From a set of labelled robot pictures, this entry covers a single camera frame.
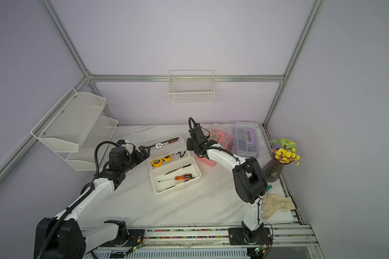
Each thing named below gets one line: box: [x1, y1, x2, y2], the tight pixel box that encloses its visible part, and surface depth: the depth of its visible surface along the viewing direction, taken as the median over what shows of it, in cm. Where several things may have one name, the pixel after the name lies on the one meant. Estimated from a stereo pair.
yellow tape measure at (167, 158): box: [162, 154, 173, 163], surface depth 93 cm
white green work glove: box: [261, 185, 296, 220], surface depth 84 cm
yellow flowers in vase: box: [262, 138, 301, 183], surface depth 78 cm
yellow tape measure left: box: [150, 158, 163, 168], surface depth 92 cm
